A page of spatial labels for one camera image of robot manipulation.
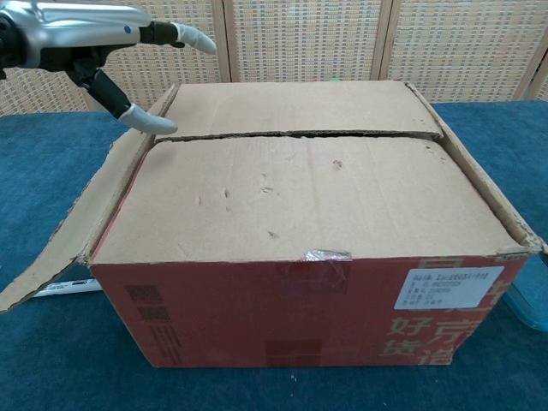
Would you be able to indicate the woven rattan folding screen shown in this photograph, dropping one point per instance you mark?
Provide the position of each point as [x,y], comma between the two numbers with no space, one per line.
[299,38]

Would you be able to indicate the clear blue plastic container lid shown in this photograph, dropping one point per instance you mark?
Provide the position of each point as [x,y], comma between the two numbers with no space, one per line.
[531,308]

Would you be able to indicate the white marker pen black cap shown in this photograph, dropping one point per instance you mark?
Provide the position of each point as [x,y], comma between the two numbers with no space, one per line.
[73,286]

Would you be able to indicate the red cardboard shipping box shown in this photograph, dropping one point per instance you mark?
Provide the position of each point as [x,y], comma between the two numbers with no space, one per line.
[257,308]

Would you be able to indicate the blue velvet table cloth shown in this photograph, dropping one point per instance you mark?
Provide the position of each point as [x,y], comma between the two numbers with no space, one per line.
[43,171]

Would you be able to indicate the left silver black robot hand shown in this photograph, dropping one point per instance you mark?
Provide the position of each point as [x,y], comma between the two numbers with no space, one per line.
[64,25]

